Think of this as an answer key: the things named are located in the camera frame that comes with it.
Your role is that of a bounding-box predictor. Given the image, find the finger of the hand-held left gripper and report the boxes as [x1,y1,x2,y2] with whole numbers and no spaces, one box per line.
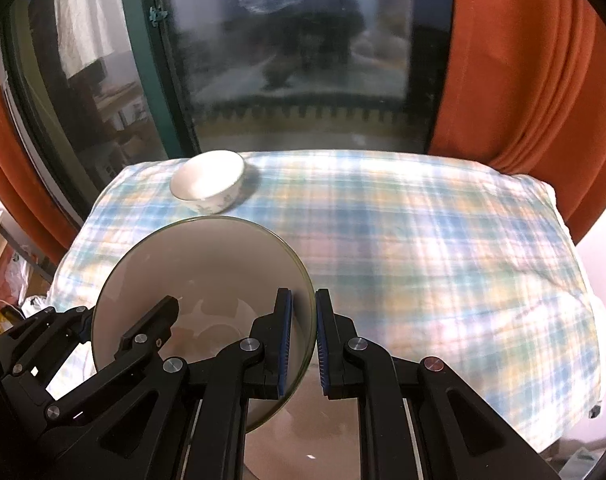
[118,296,180,362]
[43,305,94,345]

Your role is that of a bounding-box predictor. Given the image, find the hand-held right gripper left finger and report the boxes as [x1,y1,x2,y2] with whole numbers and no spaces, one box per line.
[45,287,294,480]

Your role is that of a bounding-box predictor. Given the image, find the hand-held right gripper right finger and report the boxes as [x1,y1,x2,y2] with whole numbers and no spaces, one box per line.
[315,288,558,480]

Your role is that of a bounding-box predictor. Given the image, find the large white floral bowl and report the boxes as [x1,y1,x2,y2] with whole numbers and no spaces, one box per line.
[90,215,316,433]

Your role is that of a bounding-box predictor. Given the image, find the large yellow flower plate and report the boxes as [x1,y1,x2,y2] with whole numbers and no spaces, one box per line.
[245,360,368,480]

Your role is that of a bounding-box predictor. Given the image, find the clear plastic bag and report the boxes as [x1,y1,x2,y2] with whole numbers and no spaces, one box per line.
[0,245,36,306]

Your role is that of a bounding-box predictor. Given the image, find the plaid tablecloth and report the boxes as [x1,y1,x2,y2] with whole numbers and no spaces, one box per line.
[50,149,606,456]

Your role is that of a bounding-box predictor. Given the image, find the small white floral bowl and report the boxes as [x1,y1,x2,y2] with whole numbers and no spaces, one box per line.
[170,150,246,214]

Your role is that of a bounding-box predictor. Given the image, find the orange curtain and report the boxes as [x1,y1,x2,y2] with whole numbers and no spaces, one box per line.
[0,35,91,266]
[425,0,606,243]

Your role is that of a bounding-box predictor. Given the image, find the green framed glass door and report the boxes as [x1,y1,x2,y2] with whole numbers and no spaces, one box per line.
[0,0,456,231]

